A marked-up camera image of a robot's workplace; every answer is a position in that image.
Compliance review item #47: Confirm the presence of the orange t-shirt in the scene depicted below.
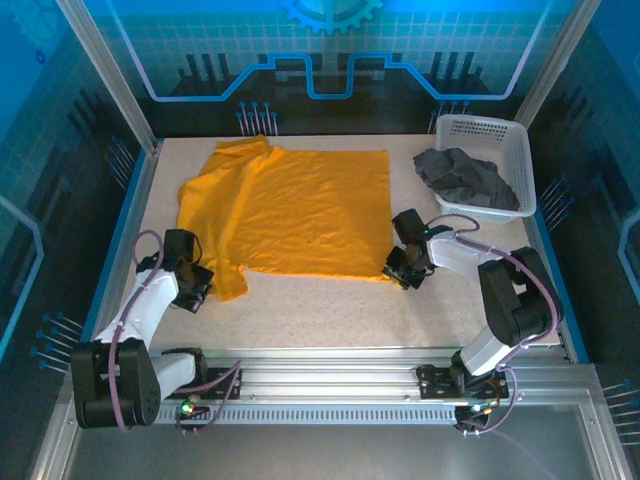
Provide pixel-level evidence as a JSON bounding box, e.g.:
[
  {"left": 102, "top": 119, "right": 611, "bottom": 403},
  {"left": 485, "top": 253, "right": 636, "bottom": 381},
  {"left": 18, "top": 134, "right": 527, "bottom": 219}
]
[{"left": 175, "top": 135, "right": 392, "bottom": 305}]

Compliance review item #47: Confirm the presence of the dark grey t-shirt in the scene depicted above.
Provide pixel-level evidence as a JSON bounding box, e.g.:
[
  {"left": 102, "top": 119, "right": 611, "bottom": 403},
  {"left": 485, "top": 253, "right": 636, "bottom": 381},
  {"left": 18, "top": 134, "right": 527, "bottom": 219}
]
[{"left": 412, "top": 147, "right": 521, "bottom": 211}]

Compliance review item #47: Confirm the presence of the black controller board with LEDs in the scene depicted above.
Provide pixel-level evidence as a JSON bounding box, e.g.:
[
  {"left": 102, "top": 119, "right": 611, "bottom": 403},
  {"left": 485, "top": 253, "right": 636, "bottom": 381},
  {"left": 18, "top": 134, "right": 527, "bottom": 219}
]
[
  {"left": 174, "top": 397, "right": 211, "bottom": 437},
  {"left": 454, "top": 402, "right": 494, "bottom": 436}
]

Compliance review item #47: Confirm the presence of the white plastic basket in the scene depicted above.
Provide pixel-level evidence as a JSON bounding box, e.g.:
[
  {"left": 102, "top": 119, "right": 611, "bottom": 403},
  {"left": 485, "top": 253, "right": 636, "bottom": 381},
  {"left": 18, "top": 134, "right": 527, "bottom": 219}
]
[{"left": 433, "top": 113, "right": 539, "bottom": 225}]

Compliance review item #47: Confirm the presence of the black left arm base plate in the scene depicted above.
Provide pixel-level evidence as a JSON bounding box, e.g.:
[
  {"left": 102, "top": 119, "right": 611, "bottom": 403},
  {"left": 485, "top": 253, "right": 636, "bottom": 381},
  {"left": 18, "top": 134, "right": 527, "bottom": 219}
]
[{"left": 159, "top": 367, "right": 244, "bottom": 401}]

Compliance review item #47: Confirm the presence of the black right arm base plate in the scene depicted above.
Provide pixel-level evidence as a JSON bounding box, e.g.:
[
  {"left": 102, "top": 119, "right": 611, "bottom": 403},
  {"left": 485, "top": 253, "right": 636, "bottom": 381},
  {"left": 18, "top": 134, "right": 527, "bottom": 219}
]
[{"left": 415, "top": 364, "right": 510, "bottom": 400}]

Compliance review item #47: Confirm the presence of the aluminium frame rail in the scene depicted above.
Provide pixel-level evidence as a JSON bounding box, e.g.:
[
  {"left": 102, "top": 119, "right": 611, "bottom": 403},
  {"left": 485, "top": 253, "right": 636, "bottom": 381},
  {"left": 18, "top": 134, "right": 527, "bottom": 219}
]
[{"left": 64, "top": 347, "right": 601, "bottom": 409}]

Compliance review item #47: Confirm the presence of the slotted grey cable duct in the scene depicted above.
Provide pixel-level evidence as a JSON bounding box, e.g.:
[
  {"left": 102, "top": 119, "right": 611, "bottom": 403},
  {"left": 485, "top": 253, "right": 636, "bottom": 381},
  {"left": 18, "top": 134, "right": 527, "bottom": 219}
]
[{"left": 149, "top": 405, "right": 461, "bottom": 426}]

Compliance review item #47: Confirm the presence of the aluminium frame post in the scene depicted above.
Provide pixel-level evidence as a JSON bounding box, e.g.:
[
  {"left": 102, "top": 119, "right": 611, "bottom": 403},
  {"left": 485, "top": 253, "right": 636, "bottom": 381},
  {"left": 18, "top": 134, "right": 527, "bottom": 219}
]
[
  {"left": 53, "top": 0, "right": 164, "bottom": 152},
  {"left": 517, "top": 0, "right": 601, "bottom": 121}
]

